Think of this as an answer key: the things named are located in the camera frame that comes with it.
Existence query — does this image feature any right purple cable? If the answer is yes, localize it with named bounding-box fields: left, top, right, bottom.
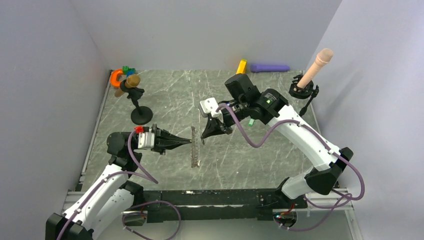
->
left=215, top=103, right=366, bottom=233

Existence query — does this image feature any blue toy brick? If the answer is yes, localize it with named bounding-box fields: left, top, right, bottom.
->
left=126, top=71, right=135, bottom=78

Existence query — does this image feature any purple cable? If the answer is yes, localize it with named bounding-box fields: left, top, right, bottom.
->
left=215, top=103, right=366, bottom=233
left=56, top=129, right=182, bottom=240

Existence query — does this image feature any purple cylinder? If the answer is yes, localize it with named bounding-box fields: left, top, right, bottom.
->
left=249, top=63, right=290, bottom=73

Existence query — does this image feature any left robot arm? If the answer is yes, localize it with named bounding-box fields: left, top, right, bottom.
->
left=45, top=124, right=192, bottom=240

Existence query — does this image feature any black microphone stand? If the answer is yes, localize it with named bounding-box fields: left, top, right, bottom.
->
left=126, top=87, right=153, bottom=125
left=288, top=74, right=320, bottom=117

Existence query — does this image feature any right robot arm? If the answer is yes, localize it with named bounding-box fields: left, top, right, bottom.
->
left=199, top=73, right=354, bottom=208

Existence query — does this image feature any green toy brick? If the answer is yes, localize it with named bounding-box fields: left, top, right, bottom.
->
left=122, top=65, right=136, bottom=75

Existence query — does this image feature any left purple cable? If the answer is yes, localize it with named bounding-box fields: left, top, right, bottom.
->
left=56, top=129, right=182, bottom=240

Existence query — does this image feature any right black microphone stand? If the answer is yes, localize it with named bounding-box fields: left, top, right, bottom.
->
left=288, top=74, right=320, bottom=117

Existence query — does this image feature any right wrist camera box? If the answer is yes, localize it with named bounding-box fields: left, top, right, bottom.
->
left=198, top=97, right=222, bottom=118

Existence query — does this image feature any orange horseshoe toy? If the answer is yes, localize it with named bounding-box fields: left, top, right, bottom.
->
left=109, top=69, right=124, bottom=88

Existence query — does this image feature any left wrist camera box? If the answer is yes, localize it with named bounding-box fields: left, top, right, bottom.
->
left=134, top=126, right=155, bottom=150

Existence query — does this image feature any green key tag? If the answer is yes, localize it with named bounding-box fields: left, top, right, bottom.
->
left=248, top=118, right=255, bottom=127

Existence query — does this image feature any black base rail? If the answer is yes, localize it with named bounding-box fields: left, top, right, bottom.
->
left=126, top=183, right=308, bottom=226

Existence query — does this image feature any left black microphone stand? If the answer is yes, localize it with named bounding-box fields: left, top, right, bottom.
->
left=126, top=87, right=153, bottom=125

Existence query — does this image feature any brown microphone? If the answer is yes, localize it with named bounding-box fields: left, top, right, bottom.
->
left=114, top=74, right=141, bottom=98

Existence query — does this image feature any yellow block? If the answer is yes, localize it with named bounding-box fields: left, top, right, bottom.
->
left=236, top=59, right=247, bottom=74

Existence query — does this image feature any beige microphone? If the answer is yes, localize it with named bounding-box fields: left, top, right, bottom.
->
left=296, top=48, right=334, bottom=89

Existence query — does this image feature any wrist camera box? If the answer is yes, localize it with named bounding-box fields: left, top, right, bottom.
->
left=134, top=126, right=155, bottom=150
left=198, top=97, right=222, bottom=118

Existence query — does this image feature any silver chain ring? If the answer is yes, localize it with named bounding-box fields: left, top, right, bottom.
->
left=190, top=126, right=201, bottom=169

